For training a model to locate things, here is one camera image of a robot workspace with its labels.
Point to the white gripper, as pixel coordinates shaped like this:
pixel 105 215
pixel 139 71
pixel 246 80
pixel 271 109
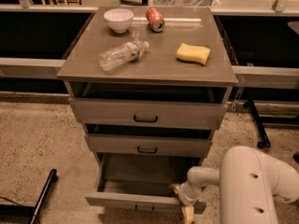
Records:
pixel 188 196

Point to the grey bottom drawer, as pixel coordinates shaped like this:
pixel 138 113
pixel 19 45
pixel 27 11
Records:
pixel 139 182

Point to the grey drawer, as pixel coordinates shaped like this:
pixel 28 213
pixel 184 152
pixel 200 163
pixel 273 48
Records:
pixel 148 114
pixel 145 145
pixel 139 182

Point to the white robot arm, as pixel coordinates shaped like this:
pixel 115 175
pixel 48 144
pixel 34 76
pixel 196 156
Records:
pixel 249 182

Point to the grey middle drawer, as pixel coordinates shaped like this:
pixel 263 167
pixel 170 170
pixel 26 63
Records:
pixel 145 145

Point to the grey top drawer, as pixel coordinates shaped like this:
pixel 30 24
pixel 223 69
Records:
pixel 148 114

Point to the grey drawer cabinet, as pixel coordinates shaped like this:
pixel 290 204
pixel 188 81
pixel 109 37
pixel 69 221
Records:
pixel 158 75

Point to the black stand leg right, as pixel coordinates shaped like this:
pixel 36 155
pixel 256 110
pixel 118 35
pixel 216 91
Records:
pixel 264 142

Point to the black stand leg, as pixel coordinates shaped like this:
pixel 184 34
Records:
pixel 51 180
pixel 264 142

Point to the black stand leg left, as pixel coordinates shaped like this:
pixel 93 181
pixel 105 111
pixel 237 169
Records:
pixel 51 180

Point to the yellow sponge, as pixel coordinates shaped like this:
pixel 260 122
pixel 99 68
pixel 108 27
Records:
pixel 194 54

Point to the clear plastic water bottle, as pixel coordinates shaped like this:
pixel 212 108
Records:
pixel 127 52

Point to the red soda can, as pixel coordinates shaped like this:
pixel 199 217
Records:
pixel 155 19

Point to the white bowl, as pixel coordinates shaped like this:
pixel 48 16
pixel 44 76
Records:
pixel 119 19

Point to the wire mesh basket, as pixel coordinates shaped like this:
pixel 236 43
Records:
pixel 185 3

